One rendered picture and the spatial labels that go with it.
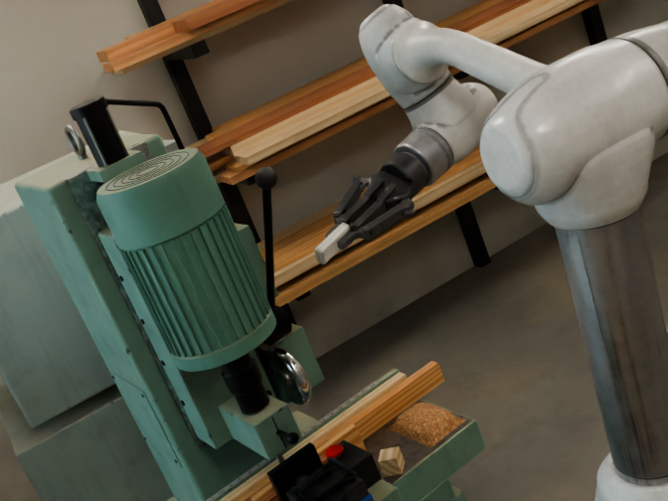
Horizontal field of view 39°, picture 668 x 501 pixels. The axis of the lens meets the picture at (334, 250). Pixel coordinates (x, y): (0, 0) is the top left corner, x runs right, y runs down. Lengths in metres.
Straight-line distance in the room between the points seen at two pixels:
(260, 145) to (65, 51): 0.84
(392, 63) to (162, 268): 0.50
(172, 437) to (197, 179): 0.54
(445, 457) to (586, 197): 0.69
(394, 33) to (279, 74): 2.42
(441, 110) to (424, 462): 0.59
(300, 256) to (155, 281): 2.18
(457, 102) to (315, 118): 1.93
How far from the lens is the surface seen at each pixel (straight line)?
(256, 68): 3.93
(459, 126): 1.60
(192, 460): 1.76
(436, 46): 1.49
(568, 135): 1.01
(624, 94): 1.05
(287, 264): 3.56
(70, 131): 1.69
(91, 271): 1.62
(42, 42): 3.72
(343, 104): 3.55
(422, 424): 1.64
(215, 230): 1.41
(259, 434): 1.54
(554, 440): 3.14
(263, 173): 1.42
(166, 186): 1.36
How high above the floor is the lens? 1.76
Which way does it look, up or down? 19 degrees down
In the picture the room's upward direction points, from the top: 22 degrees counter-clockwise
